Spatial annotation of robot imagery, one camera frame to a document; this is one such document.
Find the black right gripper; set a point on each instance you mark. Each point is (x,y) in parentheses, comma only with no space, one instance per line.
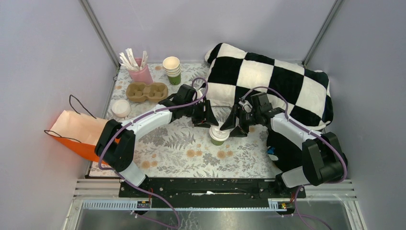
(238,132)

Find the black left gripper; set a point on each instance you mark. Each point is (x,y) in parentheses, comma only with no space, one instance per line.
(206,117)

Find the green paper coffee cup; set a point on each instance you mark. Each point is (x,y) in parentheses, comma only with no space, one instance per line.
(218,143)

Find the white plastic cup lid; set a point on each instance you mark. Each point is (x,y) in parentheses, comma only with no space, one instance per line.
(217,134)

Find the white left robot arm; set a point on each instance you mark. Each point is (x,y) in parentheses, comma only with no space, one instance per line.
(116,144)

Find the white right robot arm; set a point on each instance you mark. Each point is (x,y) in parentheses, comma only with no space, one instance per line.
(322,160)

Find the black white checkered blanket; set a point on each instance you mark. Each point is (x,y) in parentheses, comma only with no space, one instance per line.
(302,92)

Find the floral patterned table mat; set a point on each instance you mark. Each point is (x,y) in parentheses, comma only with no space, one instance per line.
(181,150)

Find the black cloth bundle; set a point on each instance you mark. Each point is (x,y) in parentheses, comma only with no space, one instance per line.
(292,155)

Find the stack of green paper cups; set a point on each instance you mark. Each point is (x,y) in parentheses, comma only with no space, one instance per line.
(172,69)

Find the brown cardboard cup carrier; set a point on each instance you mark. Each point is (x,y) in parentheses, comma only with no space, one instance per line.
(140,92)

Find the pink straw holder cup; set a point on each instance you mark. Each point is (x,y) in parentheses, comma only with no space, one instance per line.
(143,75)

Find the orange paper bag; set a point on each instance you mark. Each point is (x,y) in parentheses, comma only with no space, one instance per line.
(77,131)

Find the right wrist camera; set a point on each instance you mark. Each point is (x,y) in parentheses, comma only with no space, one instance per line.
(245,105)

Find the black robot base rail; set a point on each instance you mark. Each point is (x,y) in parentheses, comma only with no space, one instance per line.
(209,192)

